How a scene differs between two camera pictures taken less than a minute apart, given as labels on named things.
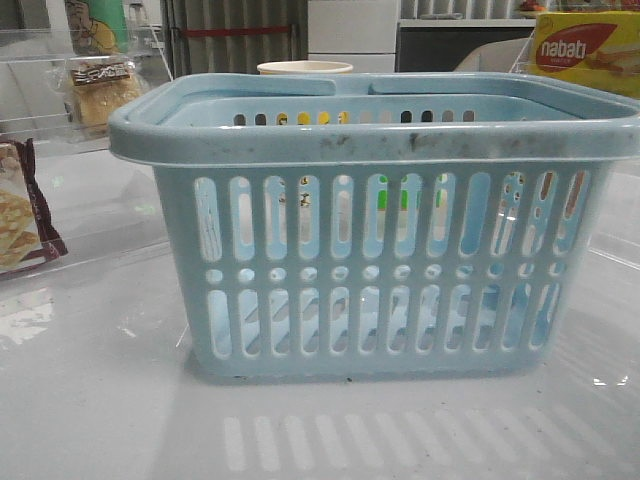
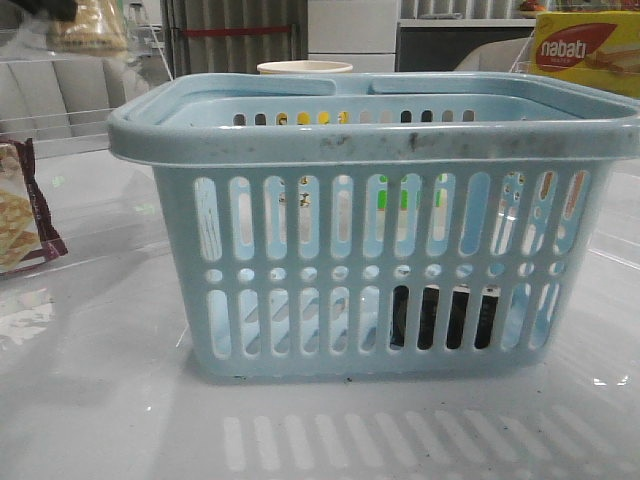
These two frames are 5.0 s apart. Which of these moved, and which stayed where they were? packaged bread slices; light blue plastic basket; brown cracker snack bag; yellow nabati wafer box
Moved: packaged bread slices
Stayed: brown cracker snack bag; yellow nabati wafer box; light blue plastic basket
